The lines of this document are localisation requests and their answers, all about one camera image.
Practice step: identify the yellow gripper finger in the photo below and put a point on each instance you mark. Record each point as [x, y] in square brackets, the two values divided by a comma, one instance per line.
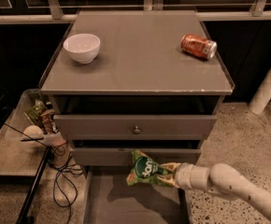
[171, 166]
[167, 180]

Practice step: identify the green rice chip bag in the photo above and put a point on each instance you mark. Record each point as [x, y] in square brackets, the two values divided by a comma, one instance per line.
[146, 170]

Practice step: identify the metal top drawer knob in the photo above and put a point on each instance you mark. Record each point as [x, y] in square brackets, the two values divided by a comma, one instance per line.
[136, 130]

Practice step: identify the white round object in bin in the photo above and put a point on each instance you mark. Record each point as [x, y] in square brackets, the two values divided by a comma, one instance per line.
[32, 131]

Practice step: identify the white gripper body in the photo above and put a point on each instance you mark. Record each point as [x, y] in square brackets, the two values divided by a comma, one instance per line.
[184, 174]

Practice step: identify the grey middle drawer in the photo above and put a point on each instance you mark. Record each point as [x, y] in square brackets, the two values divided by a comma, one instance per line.
[119, 152]

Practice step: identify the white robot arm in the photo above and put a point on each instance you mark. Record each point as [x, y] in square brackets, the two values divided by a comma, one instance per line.
[220, 180]

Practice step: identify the clear plastic bin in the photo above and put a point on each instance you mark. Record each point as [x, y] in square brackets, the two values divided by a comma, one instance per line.
[14, 160]

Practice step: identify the orange soda can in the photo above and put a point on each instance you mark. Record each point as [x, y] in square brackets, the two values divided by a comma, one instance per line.
[199, 46]

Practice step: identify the white ceramic bowl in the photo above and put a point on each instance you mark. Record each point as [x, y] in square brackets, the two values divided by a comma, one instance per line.
[82, 48]

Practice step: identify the grey drawer cabinet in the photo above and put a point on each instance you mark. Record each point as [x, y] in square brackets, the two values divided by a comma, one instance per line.
[140, 69]

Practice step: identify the brown snack packet in bin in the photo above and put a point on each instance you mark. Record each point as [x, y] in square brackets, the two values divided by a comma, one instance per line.
[48, 121]

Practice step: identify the black stick in bin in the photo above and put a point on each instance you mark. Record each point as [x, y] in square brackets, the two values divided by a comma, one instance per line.
[28, 139]

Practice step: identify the metal window railing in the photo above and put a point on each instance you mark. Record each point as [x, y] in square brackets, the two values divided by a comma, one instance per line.
[135, 6]

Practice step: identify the green snack bag in bin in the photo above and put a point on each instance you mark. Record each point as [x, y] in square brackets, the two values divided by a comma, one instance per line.
[34, 112]

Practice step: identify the grey top drawer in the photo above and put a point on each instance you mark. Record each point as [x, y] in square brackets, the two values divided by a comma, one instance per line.
[120, 127]

